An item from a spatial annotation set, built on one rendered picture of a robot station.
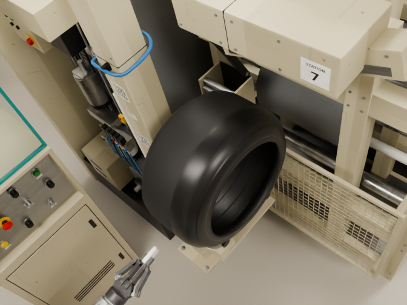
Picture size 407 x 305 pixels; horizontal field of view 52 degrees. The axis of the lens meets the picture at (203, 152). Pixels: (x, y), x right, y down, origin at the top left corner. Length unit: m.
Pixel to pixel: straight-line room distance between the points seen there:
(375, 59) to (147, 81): 0.74
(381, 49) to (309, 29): 0.19
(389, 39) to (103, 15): 0.78
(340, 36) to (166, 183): 0.69
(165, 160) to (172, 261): 1.47
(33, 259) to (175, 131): 1.06
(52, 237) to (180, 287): 0.93
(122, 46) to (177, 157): 0.39
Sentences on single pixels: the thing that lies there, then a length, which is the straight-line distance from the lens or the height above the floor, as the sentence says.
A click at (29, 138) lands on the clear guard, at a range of 1.78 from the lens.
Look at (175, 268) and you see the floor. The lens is 2.76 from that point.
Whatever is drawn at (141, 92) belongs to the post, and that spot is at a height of 1.50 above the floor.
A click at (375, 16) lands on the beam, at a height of 1.78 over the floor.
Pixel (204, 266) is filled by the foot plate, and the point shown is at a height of 0.01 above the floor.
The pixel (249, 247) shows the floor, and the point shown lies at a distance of 2.73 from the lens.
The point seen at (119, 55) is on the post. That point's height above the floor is 1.69.
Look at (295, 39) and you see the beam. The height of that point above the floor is 1.78.
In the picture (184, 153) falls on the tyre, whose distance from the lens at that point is 1.35.
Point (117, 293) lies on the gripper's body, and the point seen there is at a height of 1.15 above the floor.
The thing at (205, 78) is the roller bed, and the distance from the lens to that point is 1.92.
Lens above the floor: 2.51
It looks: 53 degrees down
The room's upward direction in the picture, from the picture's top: 17 degrees counter-clockwise
